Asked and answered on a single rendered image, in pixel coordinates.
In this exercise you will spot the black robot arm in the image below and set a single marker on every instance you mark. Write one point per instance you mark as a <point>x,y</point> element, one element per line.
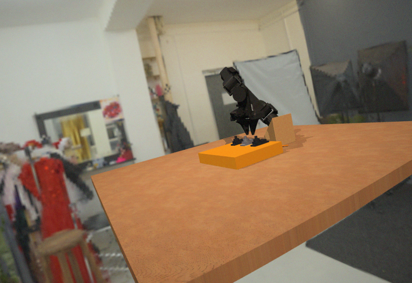
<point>233,85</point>

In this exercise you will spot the orange flat deck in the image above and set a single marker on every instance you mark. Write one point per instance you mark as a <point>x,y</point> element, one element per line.
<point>234,156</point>

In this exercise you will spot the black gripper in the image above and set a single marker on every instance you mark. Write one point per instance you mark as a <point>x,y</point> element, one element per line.
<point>253,117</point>

